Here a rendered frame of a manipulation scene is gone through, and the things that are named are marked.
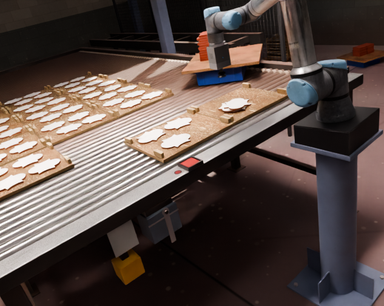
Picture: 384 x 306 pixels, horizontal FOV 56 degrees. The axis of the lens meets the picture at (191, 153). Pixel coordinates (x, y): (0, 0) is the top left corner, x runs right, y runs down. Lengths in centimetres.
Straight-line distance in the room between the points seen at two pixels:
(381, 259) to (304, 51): 136
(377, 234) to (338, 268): 57
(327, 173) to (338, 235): 34
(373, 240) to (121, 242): 157
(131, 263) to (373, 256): 143
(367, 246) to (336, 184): 80
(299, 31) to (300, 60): 10
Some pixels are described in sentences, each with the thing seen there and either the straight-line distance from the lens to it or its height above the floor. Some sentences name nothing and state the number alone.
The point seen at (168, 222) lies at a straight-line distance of 141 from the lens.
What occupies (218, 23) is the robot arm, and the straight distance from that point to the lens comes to 167.
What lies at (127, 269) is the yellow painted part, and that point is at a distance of 141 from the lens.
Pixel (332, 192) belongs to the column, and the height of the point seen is 64.
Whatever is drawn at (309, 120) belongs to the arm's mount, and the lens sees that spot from 159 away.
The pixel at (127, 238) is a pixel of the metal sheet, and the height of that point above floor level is 79.
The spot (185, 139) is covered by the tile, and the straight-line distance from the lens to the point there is 161.
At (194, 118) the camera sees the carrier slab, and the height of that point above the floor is 94.
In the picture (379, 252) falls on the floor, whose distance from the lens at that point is 237.
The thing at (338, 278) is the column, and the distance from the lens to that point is 202.
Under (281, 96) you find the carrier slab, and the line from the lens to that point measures 195.
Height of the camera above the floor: 160
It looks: 26 degrees down
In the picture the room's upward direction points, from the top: 12 degrees counter-clockwise
